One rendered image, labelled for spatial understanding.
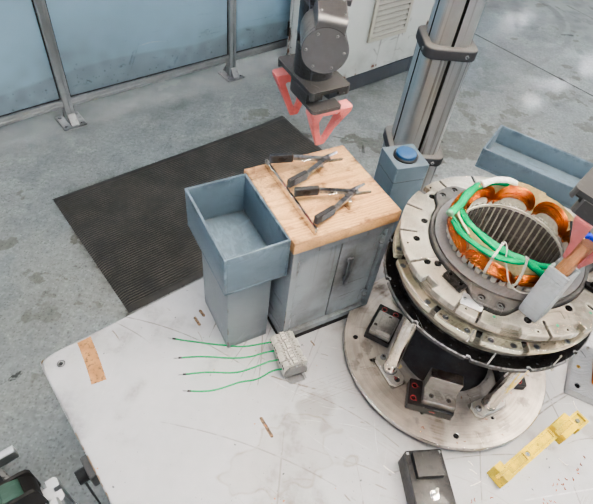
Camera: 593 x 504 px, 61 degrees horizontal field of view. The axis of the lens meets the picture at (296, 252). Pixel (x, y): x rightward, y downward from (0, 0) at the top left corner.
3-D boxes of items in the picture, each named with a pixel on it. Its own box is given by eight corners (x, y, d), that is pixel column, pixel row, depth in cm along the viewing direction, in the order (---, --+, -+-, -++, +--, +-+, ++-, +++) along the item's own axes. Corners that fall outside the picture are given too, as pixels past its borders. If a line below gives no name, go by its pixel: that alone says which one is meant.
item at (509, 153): (553, 271, 116) (625, 176, 94) (540, 301, 109) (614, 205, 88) (455, 222, 124) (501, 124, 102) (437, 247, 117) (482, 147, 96)
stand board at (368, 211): (293, 255, 76) (294, 245, 74) (243, 179, 87) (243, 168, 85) (398, 221, 84) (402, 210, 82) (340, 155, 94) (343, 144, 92)
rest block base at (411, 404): (407, 382, 90) (410, 377, 89) (451, 395, 90) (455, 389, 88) (404, 407, 87) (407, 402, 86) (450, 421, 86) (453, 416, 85)
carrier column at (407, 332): (388, 379, 91) (420, 313, 75) (379, 368, 92) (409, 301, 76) (398, 372, 92) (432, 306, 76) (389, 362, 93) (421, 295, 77)
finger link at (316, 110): (307, 158, 74) (314, 103, 67) (284, 130, 78) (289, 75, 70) (345, 147, 76) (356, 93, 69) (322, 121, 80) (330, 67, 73)
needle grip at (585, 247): (562, 282, 60) (593, 252, 56) (549, 273, 61) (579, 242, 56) (567, 275, 61) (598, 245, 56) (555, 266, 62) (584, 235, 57)
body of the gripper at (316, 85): (309, 106, 68) (316, 55, 63) (276, 68, 74) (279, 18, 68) (349, 96, 71) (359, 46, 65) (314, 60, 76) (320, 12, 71)
